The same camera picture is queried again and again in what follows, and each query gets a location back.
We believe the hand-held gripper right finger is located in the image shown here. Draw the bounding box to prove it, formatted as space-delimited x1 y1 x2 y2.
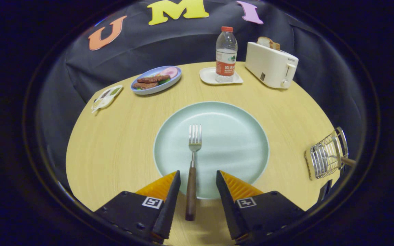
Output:
216 170 305 241

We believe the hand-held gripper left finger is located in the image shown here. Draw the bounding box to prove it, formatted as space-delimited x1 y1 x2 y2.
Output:
94 170 181 244

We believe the wooden-handled metal fork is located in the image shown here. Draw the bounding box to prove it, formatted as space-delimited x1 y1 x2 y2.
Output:
185 124 202 221

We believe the light green round plate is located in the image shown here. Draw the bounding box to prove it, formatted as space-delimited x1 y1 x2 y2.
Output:
153 101 270 200

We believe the small black box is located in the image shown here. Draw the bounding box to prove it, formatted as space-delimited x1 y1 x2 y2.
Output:
318 179 333 203

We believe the blue oval plate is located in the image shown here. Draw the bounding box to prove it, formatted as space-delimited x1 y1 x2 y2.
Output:
131 66 182 95

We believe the brown meat patty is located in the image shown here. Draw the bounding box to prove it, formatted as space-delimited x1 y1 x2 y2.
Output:
136 75 171 84
133 82 159 90

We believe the white divided sauce dish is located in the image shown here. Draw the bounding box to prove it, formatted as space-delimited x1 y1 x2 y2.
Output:
91 85 123 113

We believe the white square coaster tray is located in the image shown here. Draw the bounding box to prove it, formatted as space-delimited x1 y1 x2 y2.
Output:
199 67 244 85

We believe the pink ham slice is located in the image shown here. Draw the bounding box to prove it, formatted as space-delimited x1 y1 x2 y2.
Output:
159 67 179 79

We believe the white toaster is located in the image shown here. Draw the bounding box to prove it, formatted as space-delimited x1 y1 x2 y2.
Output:
245 42 299 90

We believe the clear plastic water bottle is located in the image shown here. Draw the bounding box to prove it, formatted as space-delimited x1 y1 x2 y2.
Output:
215 26 238 83

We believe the black backdrop cloth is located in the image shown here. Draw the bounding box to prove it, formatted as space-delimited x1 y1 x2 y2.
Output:
36 0 368 192

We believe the metal wire basket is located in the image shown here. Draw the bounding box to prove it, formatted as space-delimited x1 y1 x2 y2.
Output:
305 127 349 180

